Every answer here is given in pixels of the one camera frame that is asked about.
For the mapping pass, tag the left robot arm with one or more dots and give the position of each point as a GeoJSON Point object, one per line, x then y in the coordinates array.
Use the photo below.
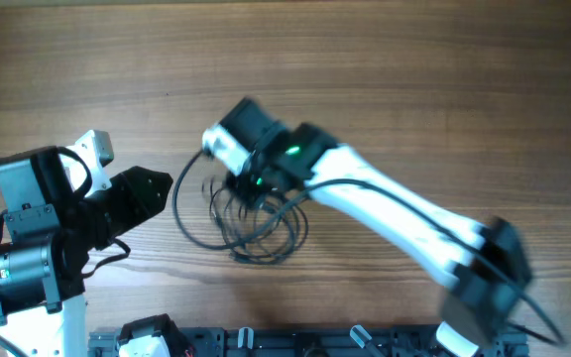
{"type": "Point", "coordinates": [53, 218]}

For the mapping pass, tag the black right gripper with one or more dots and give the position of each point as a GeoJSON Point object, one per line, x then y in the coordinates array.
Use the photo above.
{"type": "Point", "coordinates": [245, 185]}

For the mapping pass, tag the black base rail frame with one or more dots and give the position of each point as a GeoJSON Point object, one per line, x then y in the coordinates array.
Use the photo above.
{"type": "Point", "coordinates": [397, 341]}

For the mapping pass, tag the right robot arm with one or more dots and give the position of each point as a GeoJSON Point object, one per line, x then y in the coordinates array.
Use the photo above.
{"type": "Point", "coordinates": [483, 268]}

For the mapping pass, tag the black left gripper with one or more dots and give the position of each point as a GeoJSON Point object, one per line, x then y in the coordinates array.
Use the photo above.
{"type": "Point", "coordinates": [142, 201]}

